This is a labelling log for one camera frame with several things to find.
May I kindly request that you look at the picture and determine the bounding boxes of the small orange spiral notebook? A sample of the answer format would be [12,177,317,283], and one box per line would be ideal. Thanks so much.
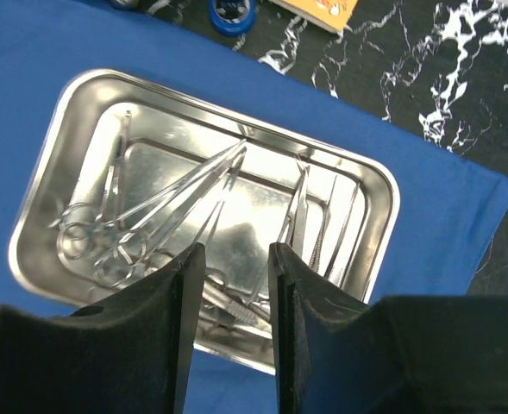
[272,0,358,34]

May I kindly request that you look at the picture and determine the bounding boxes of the steel tweezers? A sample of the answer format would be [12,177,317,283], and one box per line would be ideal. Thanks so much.
[309,175,361,283]
[278,158,310,256]

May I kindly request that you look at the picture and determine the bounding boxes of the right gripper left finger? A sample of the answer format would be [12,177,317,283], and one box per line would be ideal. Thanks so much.
[0,243,206,413]

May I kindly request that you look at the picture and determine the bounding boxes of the steel forceps ring handles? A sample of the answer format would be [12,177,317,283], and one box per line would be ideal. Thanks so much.
[54,140,248,260]

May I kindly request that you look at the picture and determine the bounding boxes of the steel scissors ring handles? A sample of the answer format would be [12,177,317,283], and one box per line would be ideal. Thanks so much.
[57,110,132,260]

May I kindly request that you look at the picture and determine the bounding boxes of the blue black clip tool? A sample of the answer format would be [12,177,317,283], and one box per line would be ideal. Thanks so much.
[208,0,256,37]

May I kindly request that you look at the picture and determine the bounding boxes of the blue surgical cloth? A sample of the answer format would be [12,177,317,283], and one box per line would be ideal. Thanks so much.
[0,0,508,414]

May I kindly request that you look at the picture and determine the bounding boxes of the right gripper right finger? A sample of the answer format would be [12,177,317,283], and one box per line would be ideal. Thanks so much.
[268,243,508,413]

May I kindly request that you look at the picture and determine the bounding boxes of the steel instrument tray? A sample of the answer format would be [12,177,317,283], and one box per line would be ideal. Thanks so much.
[9,69,400,373]

